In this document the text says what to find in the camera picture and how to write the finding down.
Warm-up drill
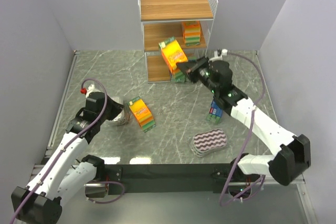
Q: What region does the aluminium frame rail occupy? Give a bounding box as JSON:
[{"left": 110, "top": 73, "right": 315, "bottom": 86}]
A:
[{"left": 29, "top": 49, "right": 316, "bottom": 224}]

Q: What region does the purple wavy sponge pack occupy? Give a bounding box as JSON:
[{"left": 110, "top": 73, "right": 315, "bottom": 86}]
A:
[{"left": 190, "top": 129, "right": 227, "bottom": 157}]

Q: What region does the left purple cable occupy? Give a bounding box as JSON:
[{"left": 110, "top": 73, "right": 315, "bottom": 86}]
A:
[{"left": 9, "top": 78, "right": 127, "bottom": 224}]

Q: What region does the black front base bar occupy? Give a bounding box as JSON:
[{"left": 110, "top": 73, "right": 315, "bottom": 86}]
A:
[{"left": 104, "top": 163, "right": 253, "bottom": 196}]

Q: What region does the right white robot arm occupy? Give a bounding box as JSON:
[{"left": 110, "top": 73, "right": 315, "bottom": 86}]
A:
[{"left": 176, "top": 57, "right": 311, "bottom": 186}]

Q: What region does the orange sponge pack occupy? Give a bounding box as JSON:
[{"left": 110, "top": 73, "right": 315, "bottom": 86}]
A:
[
  {"left": 159, "top": 37, "right": 188, "bottom": 77},
  {"left": 181, "top": 20, "right": 201, "bottom": 46},
  {"left": 128, "top": 97, "right": 156, "bottom": 132}
]

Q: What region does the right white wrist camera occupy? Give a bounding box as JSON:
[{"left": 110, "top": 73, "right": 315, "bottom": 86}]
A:
[{"left": 211, "top": 49, "right": 228, "bottom": 61}]

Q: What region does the white wire wooden shelf rack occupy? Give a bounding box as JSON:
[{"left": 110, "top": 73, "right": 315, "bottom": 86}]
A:
[{"left": 138, "top": 0, "right": 218, "bottom": 83}]

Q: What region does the silver mesh scrubber pack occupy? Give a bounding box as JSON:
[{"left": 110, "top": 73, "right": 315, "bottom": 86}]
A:
[{"left": 109, "top": 97, "right": 130, "bottom": 126}]

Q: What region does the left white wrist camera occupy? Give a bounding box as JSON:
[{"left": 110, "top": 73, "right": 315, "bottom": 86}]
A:
[{"left": 80, "top": 84, "right": 101, "bottom": 99}]

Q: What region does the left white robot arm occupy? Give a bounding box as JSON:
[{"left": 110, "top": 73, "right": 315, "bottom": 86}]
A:
[{"left": 10, "top": 91, "right": 124, "bottom": 223}]

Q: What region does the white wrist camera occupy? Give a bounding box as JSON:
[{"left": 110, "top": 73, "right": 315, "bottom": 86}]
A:
[
  {"left": 211, "top": 49, "right": 228, "bottom": 61},
  {"left": 80, "top": 84, "right": 101, "bottom": 99}
]

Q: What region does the blue green sponge pack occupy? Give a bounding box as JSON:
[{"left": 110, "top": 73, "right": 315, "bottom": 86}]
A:
[
  {"left": 186, "top": 54, "right": 197, "bottom": 62},
  {"left": 171, "top": 72, "right": 186, "bottom": 83}
]

